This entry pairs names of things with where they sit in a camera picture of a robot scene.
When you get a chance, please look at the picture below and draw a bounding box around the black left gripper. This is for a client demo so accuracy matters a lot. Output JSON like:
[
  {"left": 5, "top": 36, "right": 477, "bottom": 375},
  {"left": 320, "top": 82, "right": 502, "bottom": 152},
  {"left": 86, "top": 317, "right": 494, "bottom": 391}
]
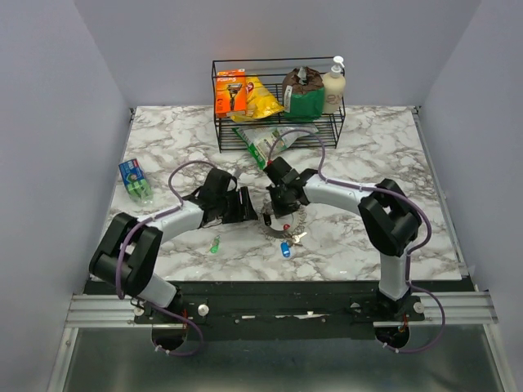
[{"left": 216, "top": 186, "right": 258, "bottom": 225}]

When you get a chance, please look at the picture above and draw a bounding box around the black head car key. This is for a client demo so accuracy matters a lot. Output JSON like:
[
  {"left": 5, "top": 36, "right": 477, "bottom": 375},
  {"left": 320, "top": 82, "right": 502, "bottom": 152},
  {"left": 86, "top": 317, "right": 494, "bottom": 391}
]
[{"left": 262, "top": 213, "right": 271, "bottom": 227}]

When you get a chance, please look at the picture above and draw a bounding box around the blue key tag with keys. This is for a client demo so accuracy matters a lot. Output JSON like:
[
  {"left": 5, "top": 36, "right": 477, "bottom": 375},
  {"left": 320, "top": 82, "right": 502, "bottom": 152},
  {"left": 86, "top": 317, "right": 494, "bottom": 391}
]
[{"left": 280, "top": 232, "right": 307, "bottom": 258}]

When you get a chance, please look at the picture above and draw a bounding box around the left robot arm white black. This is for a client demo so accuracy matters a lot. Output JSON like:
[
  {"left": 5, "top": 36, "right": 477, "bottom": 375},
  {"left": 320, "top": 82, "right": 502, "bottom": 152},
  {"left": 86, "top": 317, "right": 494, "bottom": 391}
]
[{"left": 89, "top": 167, "right": 258, "bottom": 323}]

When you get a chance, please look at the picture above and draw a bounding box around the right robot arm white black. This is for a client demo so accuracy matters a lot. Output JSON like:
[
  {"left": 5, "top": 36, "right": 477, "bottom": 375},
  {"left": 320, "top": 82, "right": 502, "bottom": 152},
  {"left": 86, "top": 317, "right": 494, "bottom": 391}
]
[{"left": 263, "top": 157, "right": 422, "bottom": 320}]

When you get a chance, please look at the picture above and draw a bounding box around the green key tag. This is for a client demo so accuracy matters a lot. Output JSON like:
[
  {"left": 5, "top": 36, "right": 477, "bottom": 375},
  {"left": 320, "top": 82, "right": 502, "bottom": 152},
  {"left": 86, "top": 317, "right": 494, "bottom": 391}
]
[{"left": 208, "top": 235, "right": 221, "bottom": 254}]

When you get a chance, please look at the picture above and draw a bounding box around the green white plastic pouch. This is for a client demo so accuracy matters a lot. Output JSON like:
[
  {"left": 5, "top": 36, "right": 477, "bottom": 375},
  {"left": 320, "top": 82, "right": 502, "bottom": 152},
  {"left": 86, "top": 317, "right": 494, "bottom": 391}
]
[{"left": 233, "top": 124, "right": 319, "bottom": 170}]

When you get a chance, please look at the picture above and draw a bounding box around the yellow snack bag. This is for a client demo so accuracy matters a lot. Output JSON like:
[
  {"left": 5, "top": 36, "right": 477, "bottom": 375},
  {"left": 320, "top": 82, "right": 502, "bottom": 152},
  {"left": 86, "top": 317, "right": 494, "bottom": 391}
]
[{"left": 231, "top": 76, "right": 284, "bottom": 123}]

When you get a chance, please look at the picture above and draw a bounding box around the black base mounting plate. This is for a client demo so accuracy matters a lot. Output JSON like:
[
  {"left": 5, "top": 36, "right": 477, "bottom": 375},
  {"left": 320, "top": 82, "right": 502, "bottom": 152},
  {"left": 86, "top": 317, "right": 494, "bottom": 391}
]
[{"left": 83, "top": 279, "right": 477, "bottom": 342}]

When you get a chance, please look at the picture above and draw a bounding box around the brown green bag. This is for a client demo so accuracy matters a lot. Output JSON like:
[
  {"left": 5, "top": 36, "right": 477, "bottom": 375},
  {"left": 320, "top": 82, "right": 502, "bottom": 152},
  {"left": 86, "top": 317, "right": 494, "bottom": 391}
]
[{"left": 282, "top": 66, "right": 325, "bottom": 123}]

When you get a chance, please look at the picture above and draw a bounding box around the orange razor package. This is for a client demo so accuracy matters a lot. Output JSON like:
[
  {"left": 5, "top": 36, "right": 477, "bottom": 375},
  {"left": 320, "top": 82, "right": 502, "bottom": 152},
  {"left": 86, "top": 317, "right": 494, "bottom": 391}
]
[{"left": 214, "top": 69, "right": 247, "bottom": 118}]

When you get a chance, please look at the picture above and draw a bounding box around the cream lotion pump bottle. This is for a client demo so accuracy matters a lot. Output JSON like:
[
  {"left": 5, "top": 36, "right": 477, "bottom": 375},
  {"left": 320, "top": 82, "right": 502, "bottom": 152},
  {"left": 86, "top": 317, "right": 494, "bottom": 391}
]
[{"left": 322, "top": 56, "right": 346, "bottom": 114}]

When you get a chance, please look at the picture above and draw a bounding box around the blue green toothpaste box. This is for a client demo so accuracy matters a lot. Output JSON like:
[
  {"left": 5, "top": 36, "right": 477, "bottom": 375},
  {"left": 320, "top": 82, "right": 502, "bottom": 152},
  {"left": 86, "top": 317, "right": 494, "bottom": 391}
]
[{"left": 118, "top": 158, "right": 153, "bottom": 203}]

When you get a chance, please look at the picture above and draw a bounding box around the black wire shelf rack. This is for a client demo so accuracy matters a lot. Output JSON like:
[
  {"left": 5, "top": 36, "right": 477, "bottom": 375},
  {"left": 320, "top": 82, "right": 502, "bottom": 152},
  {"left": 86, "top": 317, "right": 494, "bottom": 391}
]
[{"left": 212, "top": 56, "right": 346, "bottom": 154}]

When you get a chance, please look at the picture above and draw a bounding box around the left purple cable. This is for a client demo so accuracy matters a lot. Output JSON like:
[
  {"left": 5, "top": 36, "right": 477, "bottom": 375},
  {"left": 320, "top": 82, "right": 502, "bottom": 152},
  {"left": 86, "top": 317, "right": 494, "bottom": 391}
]
[{"left": 114, "top": 159, "right": 217, "bottom": 359}]

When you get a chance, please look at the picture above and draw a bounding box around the aluminium rail frame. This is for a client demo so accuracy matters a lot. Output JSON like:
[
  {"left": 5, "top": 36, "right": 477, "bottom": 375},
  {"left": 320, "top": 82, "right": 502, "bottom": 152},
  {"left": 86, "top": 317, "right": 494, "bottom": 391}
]
[{"left": 50, "top": 281, "right": 505, "bottom": 391}]

